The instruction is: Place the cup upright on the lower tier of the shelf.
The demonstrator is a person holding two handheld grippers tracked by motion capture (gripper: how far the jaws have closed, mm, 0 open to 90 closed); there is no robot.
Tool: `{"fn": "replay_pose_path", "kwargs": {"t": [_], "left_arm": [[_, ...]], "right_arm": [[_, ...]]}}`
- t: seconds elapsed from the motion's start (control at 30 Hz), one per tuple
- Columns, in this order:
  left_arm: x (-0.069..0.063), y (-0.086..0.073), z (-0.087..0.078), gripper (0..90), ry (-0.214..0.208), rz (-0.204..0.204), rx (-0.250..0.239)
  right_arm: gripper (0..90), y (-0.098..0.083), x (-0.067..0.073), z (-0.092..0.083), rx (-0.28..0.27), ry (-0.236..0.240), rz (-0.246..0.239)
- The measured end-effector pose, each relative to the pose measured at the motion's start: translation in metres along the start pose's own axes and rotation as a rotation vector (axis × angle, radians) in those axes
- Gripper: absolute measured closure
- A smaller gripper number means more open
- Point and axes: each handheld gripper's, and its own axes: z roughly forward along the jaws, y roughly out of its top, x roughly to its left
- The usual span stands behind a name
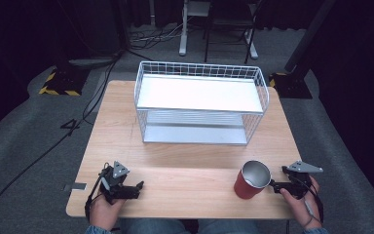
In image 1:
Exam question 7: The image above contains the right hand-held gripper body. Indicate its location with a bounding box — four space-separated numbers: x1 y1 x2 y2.
280 160 324 200

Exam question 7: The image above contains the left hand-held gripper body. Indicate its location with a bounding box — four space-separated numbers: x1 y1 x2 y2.
98 160 131 205

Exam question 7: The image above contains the red cup with metal inside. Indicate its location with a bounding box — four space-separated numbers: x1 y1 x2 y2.
233 159 273 201

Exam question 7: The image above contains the person's right hand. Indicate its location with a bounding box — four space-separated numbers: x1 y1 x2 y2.
279 175 322 230

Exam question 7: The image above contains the person's left hand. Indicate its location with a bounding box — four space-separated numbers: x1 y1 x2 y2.
89 194 127 232

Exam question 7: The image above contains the person's left denim sleeve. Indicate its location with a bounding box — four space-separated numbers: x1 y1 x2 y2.
84 224 113 234

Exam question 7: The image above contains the person's denim sleeve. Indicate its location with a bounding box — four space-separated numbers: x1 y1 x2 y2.
303 226 329 234
84 224 113 234

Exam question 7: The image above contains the person's right denim sleeve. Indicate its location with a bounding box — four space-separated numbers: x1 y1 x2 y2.
303 226 329 234

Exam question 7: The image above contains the black stand base striped edge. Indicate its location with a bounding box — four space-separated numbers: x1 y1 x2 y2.
268 71 314 99
38 65 91 98

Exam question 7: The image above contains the black slanted stand pole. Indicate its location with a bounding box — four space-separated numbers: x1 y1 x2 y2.
283 0 338 74

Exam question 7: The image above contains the black chair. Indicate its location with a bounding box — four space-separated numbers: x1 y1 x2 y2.
203 0 263 65

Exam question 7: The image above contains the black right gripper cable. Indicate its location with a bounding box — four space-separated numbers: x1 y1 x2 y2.
300 176 325 224

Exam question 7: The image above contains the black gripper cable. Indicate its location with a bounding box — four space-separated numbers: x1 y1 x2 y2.
84 175 104 223
300 176 325 224

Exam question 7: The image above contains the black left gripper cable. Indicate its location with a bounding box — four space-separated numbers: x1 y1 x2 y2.
84 175 104 223

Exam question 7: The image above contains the long black floor cable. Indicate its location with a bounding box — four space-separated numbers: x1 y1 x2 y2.
0 52 125 226

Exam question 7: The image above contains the white wire shelf rack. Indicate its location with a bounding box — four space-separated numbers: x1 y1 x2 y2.
132 60 271 147

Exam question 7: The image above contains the bundle of floor cables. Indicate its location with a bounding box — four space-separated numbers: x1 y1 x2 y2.
129 19 190 52

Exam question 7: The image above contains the white desk frame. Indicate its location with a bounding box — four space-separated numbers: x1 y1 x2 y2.
178 0 260 60

